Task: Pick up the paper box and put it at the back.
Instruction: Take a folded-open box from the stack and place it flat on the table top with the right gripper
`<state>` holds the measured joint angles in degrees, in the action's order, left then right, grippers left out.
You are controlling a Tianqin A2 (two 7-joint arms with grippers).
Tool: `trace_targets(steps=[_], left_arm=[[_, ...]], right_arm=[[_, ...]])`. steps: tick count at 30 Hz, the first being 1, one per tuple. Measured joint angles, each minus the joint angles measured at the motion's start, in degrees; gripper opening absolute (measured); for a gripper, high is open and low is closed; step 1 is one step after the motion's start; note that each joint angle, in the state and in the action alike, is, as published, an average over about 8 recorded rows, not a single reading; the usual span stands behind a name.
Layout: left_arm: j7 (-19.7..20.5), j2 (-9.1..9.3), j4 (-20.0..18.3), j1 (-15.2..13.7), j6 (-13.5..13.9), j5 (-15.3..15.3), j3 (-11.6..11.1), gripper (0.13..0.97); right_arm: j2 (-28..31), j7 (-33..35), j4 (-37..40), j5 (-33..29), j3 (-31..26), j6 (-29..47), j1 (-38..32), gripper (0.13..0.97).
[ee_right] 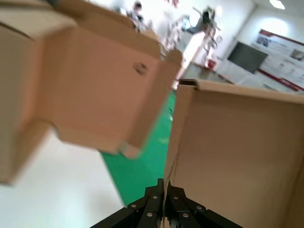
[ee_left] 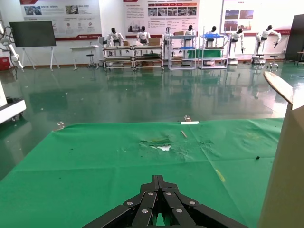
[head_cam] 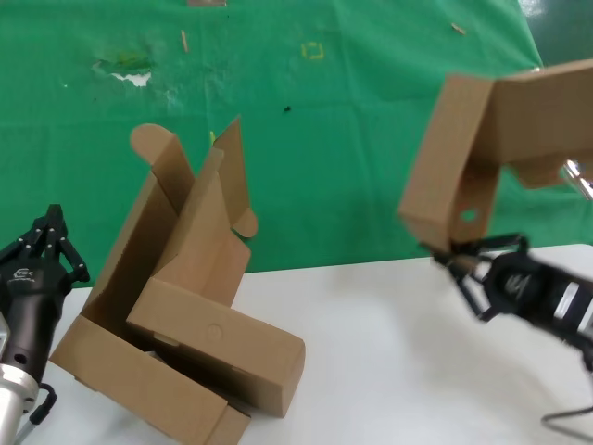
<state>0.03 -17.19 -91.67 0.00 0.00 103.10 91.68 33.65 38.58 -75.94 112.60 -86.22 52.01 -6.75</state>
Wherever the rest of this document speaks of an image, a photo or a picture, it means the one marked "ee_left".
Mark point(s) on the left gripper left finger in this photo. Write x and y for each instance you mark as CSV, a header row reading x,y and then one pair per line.
x,y
133,209

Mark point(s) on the white side table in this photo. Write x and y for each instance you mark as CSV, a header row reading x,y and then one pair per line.
x,y
84,47

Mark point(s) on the flat cardboard box on rack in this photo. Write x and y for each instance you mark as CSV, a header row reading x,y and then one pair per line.
x,y
179,33

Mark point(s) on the white industrial robot arm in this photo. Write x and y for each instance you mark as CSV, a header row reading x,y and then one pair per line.
x,y
14,55

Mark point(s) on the dark partition panel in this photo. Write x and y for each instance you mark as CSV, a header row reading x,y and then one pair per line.
x,y
295,35

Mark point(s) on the small yellow-green strip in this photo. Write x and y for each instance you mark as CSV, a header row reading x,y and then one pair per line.
x,y
219,175

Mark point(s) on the large open cardboard box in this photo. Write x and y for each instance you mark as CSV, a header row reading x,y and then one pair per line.
x,y
289,166

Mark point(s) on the white wheeled machine base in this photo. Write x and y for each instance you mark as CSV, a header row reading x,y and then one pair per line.
x,y
12,107

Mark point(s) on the wall poster four photos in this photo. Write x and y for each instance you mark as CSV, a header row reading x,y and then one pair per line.
x,y
261,14

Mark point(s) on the white humanoid robot black head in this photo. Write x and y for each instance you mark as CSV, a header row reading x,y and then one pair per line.
x,y
190,31
213,29
143,35
263,35
115,35
235,38

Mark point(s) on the wall poster photo row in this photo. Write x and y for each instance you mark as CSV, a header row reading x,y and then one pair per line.
x,y
161,19

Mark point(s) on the tall white shelf rack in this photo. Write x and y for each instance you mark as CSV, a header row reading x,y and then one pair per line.
x,y
183,36

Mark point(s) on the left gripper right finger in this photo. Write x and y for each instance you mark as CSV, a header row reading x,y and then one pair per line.
x,y
185,209

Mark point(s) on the thin wooden stick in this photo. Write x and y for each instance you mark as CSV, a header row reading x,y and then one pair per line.
x,y
184,134

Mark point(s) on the metal table clamp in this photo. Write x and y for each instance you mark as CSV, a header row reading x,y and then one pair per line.
x,y
60,123
189,123

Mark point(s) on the green cloth on rack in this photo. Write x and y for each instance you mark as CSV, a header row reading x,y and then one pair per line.
x,y
204,53

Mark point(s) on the green table cloth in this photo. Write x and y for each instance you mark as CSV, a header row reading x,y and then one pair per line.
x,y
83,166

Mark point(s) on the white frame shelf rack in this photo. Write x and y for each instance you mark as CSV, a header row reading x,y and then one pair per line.
x,y
118,47
148,47

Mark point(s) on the black display on stand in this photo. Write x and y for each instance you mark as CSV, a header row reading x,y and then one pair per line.
x,y
33,33

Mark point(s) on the shelf rack blue tray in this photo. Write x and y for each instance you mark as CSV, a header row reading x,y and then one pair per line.
x,y
213,36

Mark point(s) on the red box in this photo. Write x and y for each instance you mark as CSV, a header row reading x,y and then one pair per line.
x,y
4,64

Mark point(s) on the black round stool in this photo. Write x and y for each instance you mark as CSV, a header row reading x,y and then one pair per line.
x,y
89,55
274,57

